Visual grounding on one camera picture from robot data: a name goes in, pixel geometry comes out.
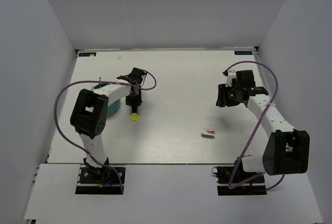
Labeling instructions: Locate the yellow black highlighter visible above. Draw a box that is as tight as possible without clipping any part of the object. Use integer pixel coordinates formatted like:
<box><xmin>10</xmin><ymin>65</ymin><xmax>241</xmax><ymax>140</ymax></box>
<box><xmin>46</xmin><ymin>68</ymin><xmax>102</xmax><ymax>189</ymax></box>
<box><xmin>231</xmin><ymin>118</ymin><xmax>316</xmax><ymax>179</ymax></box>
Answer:
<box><xmin>131</xmin><ymin>106</ymin><xmax>138</xmax><ymax>121</ymax></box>

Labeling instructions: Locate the teal round divided organizer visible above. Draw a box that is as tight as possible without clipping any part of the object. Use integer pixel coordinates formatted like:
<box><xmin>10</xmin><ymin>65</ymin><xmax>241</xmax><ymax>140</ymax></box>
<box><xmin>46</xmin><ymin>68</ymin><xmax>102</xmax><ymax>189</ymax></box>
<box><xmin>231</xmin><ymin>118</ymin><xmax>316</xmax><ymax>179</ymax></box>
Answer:
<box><xmin>91</xmin><ymin>83</ymin><xmax>121</xmax><ymax>116</ymax></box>

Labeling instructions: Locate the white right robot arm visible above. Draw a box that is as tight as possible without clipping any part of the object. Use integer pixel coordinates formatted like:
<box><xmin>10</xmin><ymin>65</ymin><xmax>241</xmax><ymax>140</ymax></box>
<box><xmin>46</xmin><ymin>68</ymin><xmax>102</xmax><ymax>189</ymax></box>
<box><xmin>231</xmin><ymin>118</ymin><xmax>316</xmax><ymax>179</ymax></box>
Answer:
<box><xmin>216</xmin><ymin>70</ymin><xmax>310</xmax><ymax>182</ymax></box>

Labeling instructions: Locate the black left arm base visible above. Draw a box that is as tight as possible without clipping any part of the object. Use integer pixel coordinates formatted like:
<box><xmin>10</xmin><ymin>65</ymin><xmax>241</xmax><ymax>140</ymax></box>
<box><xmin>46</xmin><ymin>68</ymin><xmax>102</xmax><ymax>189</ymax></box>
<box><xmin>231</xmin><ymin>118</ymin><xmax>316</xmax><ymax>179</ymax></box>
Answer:
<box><xmin>75</xmin><ymin>165</ymin><xmax>122</xmax><ymax>195</ymax></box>

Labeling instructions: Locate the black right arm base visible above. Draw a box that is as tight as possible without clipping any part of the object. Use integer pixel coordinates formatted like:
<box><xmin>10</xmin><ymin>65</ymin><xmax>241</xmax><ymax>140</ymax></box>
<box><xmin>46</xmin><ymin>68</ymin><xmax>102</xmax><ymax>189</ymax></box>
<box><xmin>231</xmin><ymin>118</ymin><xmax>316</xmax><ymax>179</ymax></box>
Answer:
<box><xmin>212</xmin><ymin>165</ymin><xmax>267</xmax><ymax>197</ymax></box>

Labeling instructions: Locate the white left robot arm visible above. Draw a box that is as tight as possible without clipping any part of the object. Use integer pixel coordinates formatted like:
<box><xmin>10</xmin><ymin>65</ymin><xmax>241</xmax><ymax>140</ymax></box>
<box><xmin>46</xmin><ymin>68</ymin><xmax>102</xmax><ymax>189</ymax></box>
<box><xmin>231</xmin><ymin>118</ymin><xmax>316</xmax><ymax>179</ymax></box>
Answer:
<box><xmin>70</xmin><ymin>67</ymin><xmax>147</xmax><ymax>182</ymax></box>

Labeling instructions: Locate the right corner label sticker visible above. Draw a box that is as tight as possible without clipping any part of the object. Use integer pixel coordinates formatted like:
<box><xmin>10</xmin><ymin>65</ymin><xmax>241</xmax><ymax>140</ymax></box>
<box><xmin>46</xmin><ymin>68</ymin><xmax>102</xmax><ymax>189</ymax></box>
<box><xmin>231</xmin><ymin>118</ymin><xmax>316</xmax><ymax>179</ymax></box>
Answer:
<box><xmin>234</xmin><ymin>50</ymin><xmax>253</xmax><ymax>55</ymax></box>

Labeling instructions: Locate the corner label sticker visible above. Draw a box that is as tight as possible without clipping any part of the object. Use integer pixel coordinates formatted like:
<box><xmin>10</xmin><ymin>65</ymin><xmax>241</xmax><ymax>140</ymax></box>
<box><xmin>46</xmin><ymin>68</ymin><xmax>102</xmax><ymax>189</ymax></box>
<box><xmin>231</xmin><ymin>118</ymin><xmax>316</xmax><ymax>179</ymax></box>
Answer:
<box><xmin>234</xmin><ymin>50</ymin><xmax>253</xmax><ymax>55</ymax></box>
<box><xmin>78</xmin><ymin>52</ymin><xmax>96</xmax><ymax>57</ymax></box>

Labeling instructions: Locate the left corner label sticker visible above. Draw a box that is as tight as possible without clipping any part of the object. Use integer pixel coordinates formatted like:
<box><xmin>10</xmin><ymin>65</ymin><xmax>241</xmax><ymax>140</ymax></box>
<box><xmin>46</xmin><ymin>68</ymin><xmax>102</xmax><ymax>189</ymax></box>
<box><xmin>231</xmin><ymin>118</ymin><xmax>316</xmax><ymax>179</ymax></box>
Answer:
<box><xmin>78</xmin><ymin>52</ymin><xmax>96</xmax><ymax>57</ymax></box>

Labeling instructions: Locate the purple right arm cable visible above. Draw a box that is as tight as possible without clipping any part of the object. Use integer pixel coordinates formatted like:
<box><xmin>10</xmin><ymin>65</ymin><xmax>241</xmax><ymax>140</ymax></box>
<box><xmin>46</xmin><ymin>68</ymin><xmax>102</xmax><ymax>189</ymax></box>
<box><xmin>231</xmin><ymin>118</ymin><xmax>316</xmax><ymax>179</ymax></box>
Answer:
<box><xmin>222</xmin><ymin>60</ymin><xmax>285</xmax><ymax>191</ymax></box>

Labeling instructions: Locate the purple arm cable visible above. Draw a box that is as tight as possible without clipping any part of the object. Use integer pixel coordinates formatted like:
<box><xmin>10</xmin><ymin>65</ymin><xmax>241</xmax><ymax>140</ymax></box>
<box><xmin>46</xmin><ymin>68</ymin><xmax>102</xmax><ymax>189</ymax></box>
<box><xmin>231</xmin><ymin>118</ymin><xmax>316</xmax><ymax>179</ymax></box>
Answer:
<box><xmin>54</xmin><ymin>70</ymin><xmax>158</xmax><ymax>195</ymax></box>
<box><xmin>222</xmin><ymin>60</ymin><xmax>285</xmax><ymax>191</ymax></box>

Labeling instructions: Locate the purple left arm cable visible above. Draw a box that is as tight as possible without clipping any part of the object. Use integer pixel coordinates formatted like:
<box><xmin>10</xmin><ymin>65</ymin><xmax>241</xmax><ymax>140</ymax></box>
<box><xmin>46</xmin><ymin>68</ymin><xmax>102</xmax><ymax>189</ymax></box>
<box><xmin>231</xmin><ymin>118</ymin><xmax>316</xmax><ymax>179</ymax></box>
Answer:
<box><xmin>54</xmin><ymin>70</ymin><xmax>158</xmax><ymax>195</ymax></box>

